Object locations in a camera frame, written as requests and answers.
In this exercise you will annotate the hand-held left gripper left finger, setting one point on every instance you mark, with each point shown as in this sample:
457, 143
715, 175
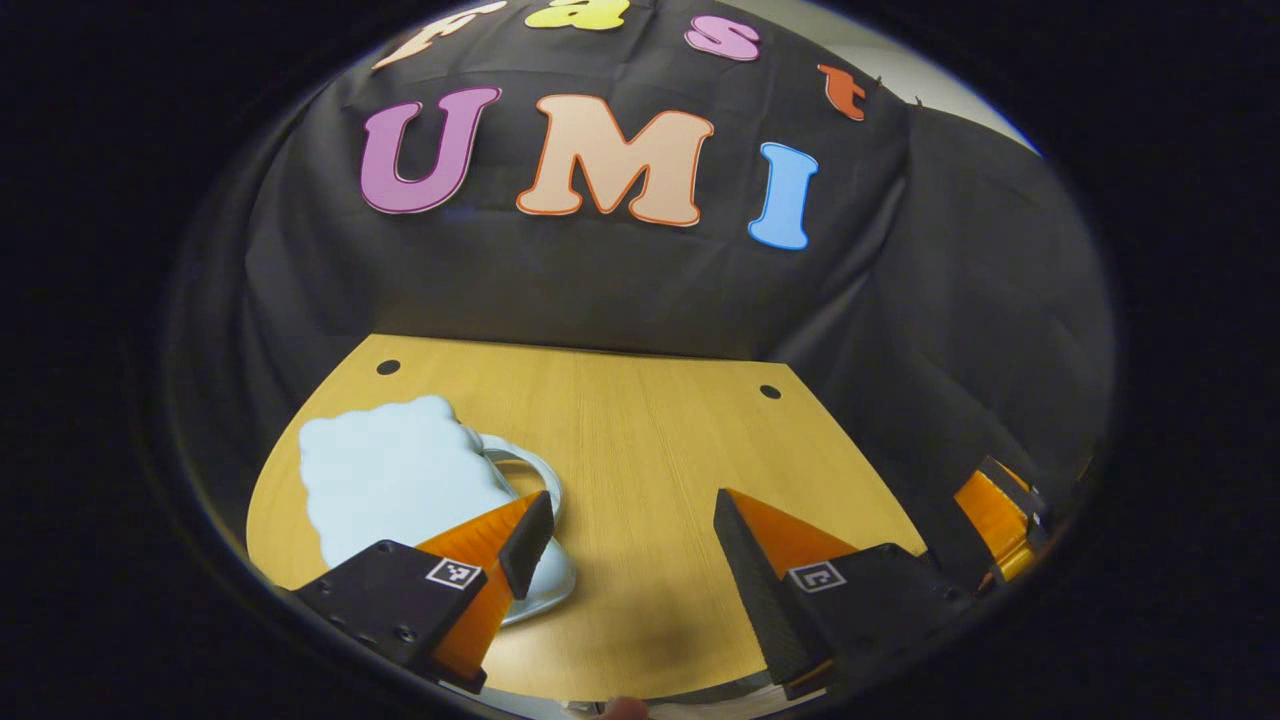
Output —
528, 545

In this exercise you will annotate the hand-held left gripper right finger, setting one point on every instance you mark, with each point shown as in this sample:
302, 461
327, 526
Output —
745, 580

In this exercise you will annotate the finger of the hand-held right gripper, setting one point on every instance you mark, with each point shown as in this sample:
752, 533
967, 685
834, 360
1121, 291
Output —
995, 520

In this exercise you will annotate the light blue suitcase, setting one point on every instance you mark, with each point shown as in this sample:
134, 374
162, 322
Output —
390, 470

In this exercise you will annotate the black backdrop cloth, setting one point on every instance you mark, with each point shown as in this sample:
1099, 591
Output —
620, 290

